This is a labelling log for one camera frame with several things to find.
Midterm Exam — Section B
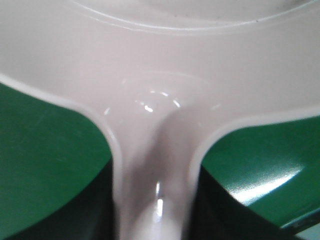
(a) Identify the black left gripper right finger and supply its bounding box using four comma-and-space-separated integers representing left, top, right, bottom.
194, 166, 300, 240

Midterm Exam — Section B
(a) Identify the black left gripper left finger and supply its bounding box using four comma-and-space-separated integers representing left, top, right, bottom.
9, 160, 116, 240

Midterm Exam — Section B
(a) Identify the pink plastic dustpan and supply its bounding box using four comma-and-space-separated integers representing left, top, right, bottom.
0, 0, 320, 240

